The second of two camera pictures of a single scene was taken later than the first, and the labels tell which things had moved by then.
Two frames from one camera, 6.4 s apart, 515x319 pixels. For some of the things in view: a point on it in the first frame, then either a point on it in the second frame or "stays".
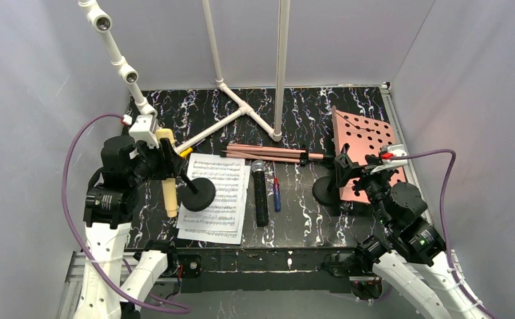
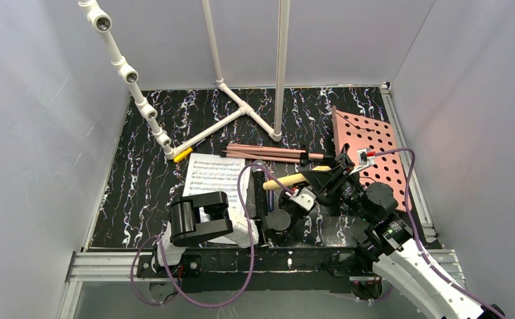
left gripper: (159, 159) to (259, 193)
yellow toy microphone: (168, 185) to (290, 180)
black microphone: (261, 201) stays
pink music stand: (357, 139) stays
